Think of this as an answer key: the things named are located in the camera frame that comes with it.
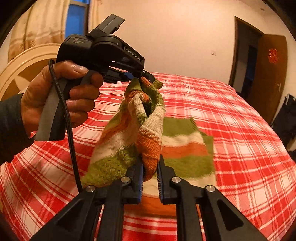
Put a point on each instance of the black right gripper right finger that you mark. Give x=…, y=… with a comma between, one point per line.
x=203, y=213

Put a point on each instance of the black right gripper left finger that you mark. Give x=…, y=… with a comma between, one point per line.
x=96, y=213

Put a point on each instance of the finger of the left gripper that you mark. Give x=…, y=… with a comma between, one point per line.
x=115, y=76
x=137, y=72

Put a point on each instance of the green orange striped knit sweater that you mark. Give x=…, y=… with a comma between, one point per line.
x=140, y=131

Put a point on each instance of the dark left forearm sleeve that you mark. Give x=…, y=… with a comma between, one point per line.
x=14, y=138

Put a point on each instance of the person's left hand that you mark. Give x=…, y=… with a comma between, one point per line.
x=81, y=100

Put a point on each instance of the blue window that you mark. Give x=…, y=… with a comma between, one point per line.
x=77, y=18

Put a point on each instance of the red white plaid bedspread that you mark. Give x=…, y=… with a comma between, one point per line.
x=252, y=167

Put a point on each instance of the beige patterned curtain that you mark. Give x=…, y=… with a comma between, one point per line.
x=44, y=22

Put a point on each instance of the cream round wooden headboard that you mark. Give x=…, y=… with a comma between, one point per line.
x=25, y=67

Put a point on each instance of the brown wooden door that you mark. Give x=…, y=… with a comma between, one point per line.
x=269, y=77

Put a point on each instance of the black bag by wall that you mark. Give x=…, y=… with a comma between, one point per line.
x=284, y=123

